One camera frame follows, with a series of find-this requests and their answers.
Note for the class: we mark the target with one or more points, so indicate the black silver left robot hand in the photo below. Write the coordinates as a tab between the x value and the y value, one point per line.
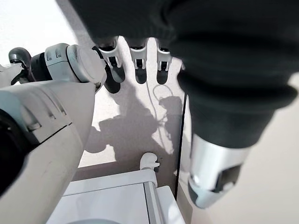
233	70

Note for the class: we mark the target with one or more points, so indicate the white medical drawer cart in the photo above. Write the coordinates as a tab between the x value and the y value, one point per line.
105	200

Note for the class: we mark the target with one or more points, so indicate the white cart side bin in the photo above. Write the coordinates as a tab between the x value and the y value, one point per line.
168	207

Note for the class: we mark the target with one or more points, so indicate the silver left robot leg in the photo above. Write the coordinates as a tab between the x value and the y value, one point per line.
51	121

